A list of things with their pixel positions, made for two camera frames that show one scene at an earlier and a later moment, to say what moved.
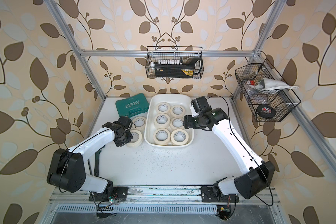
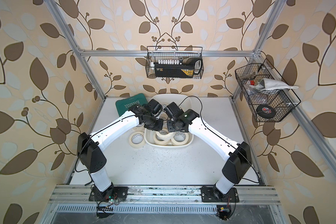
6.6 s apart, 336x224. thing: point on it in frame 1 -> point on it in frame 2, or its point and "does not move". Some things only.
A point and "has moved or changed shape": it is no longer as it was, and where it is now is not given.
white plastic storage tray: x=164 y=127 does not move
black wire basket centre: x=174 y=62 does not move
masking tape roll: x=137 y=138 has moved or changed shape
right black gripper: x=188 y=122 -> x=170 y=128
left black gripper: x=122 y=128 -> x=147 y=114
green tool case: x=132 y=105 does not move
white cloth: x=266 y=84 does not move
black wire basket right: x=271 y=100 does not move
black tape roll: x=266 y=111 does not move
